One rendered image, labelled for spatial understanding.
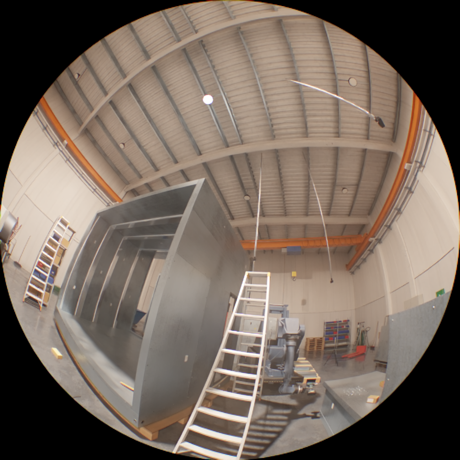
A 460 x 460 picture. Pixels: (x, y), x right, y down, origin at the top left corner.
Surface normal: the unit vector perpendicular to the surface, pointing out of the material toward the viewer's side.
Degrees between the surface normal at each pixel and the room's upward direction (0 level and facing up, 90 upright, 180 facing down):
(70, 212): 90
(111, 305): 90
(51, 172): 90
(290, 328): 72
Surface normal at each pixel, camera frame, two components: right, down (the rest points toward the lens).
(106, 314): 0.93, -0.05
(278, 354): -0.22, -0.57
